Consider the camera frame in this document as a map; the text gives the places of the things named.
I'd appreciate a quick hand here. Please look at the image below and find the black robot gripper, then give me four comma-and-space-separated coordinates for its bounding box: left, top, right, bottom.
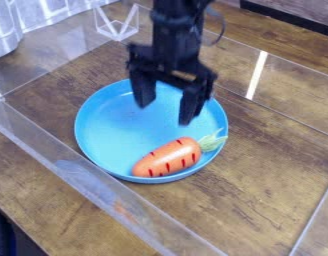
128, 9, 218, 126

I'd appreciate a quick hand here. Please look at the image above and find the orange toy carrot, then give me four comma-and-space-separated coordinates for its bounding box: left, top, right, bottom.
132, 130, 228, 178

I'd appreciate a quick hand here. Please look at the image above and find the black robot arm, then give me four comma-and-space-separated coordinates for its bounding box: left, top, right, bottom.
127, 0, 218, 126

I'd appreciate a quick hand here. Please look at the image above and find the blue round tray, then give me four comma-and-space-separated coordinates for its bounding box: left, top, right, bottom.
75, 80, 228, 184

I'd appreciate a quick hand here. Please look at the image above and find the white grid curtain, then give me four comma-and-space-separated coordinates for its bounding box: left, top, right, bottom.
0, 0, 119, 57

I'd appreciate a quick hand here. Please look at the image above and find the clear acrylic front barrier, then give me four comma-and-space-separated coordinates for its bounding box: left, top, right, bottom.
0, 97, 227, 256

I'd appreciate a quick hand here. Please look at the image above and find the clear acrylic corner bracket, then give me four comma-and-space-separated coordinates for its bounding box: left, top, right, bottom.
93, 4, 139, 42

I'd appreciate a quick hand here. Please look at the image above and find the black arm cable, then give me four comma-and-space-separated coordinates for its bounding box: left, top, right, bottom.
202, 4, 228, 48

